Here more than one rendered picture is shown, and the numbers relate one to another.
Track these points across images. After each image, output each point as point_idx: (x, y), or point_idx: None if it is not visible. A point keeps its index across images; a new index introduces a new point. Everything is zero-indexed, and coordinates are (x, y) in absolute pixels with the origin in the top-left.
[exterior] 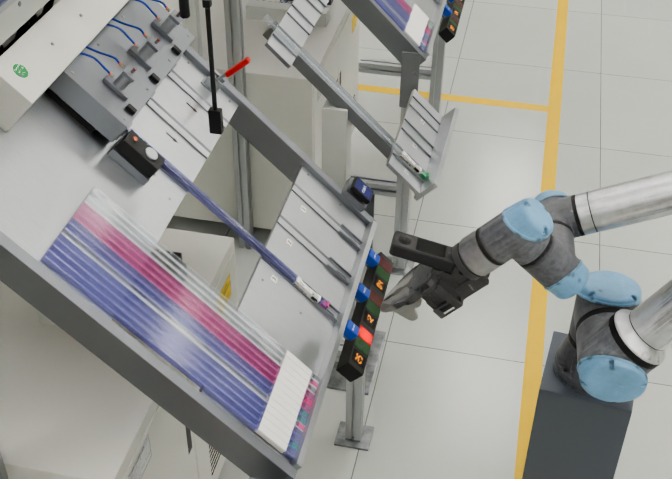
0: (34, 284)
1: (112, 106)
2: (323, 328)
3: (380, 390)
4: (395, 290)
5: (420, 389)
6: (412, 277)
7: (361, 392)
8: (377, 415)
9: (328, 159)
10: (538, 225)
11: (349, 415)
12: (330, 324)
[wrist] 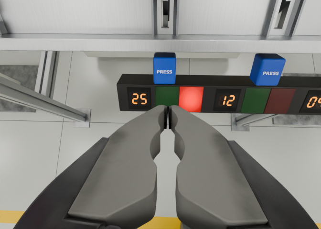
0: None
1: None
2: (118, 13)
3: (279, 130)
4: (183, 136)
5: (288, 154)
6: (220, 222)
7: (253, 119)
8: (259, 132)
9: None
10: None
11: (243, 115)
12: (141, 26)
